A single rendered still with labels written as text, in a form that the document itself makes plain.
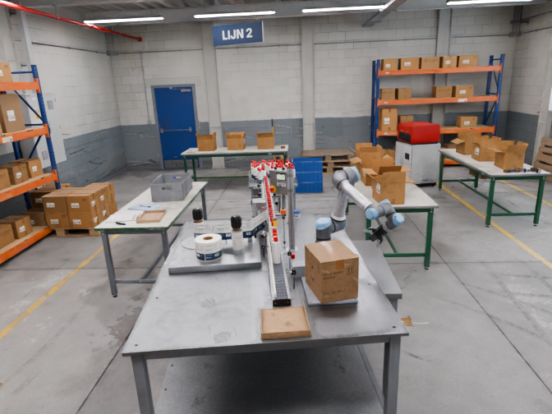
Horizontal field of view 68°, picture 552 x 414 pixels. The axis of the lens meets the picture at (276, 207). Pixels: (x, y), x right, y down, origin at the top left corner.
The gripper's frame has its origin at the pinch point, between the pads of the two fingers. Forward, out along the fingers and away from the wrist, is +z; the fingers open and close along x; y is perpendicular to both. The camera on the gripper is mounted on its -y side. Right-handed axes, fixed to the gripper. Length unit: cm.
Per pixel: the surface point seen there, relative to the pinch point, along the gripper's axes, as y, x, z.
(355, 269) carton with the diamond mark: -50, -6, -31
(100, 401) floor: -191, 29, 115
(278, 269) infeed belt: -62, 23, 21
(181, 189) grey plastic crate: -3, 177, 200
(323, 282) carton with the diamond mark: -68, -1, -24
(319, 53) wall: 584, 400, 383
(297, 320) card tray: -93, -8, -17
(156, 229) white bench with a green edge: -72, 134, 153
